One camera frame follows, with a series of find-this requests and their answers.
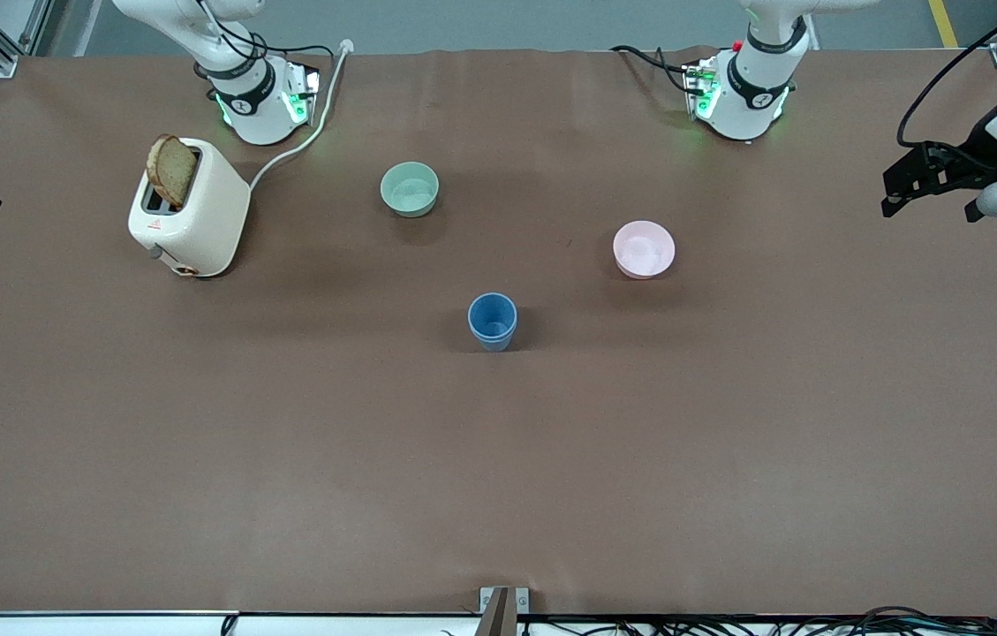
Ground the brown bread slice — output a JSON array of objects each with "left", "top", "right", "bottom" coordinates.
[{"left": 147, "top": 134, "right": 199, "bottom": 210}]

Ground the cream white toaster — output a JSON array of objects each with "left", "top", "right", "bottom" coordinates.
[{"left": 128, "top": 137, "right": 252, "bottom": 279}]

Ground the pink bowl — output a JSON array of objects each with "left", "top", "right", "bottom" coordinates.
[{"left": 613, "top": 221, "right": 676, "bottom": 281}]

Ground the pale green bowl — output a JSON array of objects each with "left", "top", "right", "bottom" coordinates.
[{"left": 380, "top": 162, "right": 441, "bottom": 218}]

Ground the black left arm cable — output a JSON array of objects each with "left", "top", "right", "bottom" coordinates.
[{"left": 896, "top": 0, "right": 997, "bottom": 148}]

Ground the black left base cable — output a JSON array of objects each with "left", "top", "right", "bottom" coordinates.
[{"left": 610, "top": 44, "right": 695, "bottom": 79}]

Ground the black base cable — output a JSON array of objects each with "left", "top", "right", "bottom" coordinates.
[
  {"left": 610, "top": 44, "right": 695, "bottom": 79},
  {"left": 176, "top": 0, "right": 340, "bottom": 89}
]

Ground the white toaster power cable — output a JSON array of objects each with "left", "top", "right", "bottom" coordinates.
[{"left": 248, "top": 40, "right": 354, "bottom": 192}]

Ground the black right base cable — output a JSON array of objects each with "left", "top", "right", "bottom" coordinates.
[{"left": 176, "top": 0, "right": 340, "bottom": 89}]

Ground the black cable bundle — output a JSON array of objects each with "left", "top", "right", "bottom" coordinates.
[{"left": 441, "top": 605, "right": 997, "bottom": 636}]

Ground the white table edge rail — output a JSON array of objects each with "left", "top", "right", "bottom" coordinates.
[{"left": 0, "top": 610, "right": 997, "bottom": 636}]

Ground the metal table edge bracket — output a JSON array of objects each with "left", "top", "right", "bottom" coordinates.
[{"left": 479, "top": 587, "right": 531, "bottom": 636}]

